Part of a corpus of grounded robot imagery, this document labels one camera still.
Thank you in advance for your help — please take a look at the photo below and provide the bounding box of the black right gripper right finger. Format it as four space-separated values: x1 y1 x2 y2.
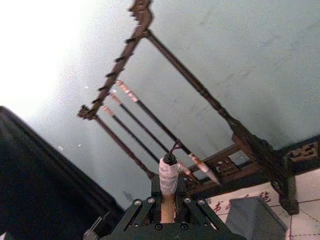
174 179 226 230

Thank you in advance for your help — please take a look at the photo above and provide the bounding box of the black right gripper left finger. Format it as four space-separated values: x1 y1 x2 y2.
121 174 164 230

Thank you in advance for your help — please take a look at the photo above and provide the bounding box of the brush with white taped handle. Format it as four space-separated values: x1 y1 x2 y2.
158 139 184 224

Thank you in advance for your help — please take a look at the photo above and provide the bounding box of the grey square box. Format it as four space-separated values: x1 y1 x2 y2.
224 196 289 240

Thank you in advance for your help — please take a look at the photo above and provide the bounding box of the dark wooden brush rack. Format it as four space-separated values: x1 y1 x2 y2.
76 0 301 216

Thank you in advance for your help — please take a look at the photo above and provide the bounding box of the white gridded calligraphy mat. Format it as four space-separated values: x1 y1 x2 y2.
203 167 320 240

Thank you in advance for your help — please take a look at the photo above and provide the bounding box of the dark carved wooden furniture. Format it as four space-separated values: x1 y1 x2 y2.
274 134 320 171

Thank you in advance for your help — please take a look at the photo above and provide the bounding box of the thin cable with silver plug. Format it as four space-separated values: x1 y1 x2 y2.
83 211 111 239

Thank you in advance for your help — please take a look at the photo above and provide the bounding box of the black handled calligraphy brush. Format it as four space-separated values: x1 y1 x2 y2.
102 105 162 162
115 79 221 185
109 93 198 181

